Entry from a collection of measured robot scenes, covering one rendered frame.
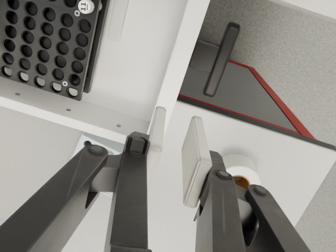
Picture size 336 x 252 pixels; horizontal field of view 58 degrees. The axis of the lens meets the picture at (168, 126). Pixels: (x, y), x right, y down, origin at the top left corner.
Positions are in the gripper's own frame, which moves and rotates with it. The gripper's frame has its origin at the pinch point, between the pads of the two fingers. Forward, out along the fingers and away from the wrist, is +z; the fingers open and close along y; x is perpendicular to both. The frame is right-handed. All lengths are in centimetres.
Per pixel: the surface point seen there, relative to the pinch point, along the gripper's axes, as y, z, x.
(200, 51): 1.2, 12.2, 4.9
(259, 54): 33, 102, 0
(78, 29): -10.9, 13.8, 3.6
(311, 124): 65, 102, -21
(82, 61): -10.0, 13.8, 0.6
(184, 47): -0.5, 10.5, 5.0
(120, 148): -5.0, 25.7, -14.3
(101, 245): -4.4, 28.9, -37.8
